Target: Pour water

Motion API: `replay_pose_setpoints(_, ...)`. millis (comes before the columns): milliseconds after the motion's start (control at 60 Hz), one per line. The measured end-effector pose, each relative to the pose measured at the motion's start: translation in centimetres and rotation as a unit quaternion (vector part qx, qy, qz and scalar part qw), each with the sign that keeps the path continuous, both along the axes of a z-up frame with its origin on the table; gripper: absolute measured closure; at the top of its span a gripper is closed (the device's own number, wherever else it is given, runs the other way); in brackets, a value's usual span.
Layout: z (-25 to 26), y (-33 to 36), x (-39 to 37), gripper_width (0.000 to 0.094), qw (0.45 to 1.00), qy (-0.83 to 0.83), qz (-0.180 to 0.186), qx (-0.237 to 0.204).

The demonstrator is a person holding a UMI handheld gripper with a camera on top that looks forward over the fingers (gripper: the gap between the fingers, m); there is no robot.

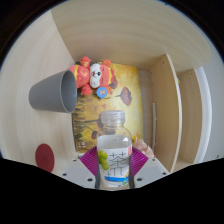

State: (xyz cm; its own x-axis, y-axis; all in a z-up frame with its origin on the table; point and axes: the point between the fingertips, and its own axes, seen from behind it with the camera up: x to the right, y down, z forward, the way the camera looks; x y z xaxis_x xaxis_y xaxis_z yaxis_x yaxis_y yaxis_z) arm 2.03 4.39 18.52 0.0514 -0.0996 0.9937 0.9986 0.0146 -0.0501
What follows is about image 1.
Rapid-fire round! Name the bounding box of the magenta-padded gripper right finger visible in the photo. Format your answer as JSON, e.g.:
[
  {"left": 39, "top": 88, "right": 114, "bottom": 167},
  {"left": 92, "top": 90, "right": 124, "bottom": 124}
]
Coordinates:
[{"left": 128, "top": 147, "right": 170, "bottom": 189}]

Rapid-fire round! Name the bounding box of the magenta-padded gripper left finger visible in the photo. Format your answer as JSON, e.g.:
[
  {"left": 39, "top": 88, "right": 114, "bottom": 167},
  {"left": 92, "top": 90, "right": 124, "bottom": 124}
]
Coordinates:
[{"left": 59, "top": 147, "right": 101, "bottom": 190}]

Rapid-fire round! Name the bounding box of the clear plastic drink bottle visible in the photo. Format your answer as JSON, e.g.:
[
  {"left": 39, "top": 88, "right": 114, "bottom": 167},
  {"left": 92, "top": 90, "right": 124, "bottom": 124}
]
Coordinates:
[{"left": 95, "top": 109, "right": 134, "bottom": 190}]

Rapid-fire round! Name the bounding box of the flat round red coaster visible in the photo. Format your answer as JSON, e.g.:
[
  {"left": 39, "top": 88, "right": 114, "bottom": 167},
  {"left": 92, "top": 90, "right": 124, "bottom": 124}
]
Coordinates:
[{"left": 35, "top": 143, "right": 56, "bottom": 173}]

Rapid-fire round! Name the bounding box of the wooden shelf unit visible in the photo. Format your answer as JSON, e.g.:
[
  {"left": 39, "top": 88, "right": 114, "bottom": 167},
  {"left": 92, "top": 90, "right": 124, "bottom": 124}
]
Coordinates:
[{"left": 148, "top": 53, "right": 213, "bottom": 174}]

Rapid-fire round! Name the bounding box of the grey cup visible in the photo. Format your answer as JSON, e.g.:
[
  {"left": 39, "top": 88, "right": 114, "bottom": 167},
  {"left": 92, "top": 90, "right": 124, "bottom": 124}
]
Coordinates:
[{"left": 28, "top": 69, "right": 79, "bottom": 114}]

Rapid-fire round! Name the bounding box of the yellow poppy flower painting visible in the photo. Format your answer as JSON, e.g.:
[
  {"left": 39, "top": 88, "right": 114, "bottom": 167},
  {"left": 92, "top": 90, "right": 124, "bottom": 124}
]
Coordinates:
[{"left": 71, "top": 61, "right": 144, "bottom": 154}]

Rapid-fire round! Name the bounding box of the red plush toy figure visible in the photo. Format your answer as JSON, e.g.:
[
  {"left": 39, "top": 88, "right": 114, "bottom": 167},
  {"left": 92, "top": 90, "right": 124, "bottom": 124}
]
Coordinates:
[{"left": 68, "top": 55, "right": 117, "bottom": 98}]

